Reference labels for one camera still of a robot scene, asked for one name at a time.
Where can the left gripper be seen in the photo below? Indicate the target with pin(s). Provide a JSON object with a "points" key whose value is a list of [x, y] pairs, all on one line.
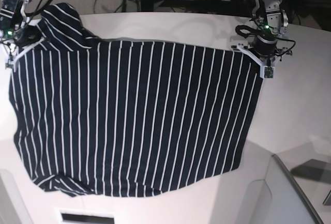
{"points": [[262, 49]]}

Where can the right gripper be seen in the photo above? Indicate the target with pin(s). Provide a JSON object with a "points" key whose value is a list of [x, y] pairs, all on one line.
{"points": [[27, 38]]}

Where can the navy white striped t-shirt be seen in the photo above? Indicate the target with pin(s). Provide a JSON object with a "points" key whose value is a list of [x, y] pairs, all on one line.
{"points": [[128, 118]]}

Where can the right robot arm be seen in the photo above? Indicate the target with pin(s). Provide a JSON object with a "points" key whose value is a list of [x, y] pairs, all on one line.
{"points": [[13, 13]]}

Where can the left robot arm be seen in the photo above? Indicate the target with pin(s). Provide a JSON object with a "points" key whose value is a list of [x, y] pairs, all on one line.
{"points": [[269, 13]]}

